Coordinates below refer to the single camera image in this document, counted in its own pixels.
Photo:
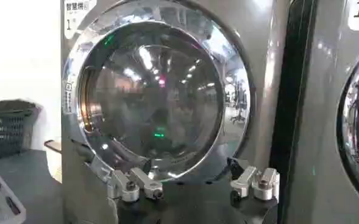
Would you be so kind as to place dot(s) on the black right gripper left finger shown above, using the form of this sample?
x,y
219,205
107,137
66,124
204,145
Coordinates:
x,y
122,185

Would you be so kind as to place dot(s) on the grey plastic basket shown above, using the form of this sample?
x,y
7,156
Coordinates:
x,y
13,207

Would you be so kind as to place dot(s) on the brown wooden board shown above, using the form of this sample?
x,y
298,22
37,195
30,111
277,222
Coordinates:
x,y
53,145

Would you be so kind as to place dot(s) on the white label with characters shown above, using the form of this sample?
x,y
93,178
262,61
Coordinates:
x,y
75,15

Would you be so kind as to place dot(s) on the grey dryer with paper label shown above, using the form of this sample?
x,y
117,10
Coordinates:
x,y
260,45

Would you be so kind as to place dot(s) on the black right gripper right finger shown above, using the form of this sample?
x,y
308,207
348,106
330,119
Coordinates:
x,y
263,187

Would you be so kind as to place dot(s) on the dark green laundry basket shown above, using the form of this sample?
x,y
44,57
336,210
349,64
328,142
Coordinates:
x,y
5,131

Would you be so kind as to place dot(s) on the grey dryer with number label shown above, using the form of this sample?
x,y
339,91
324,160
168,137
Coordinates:
x,y
319,121

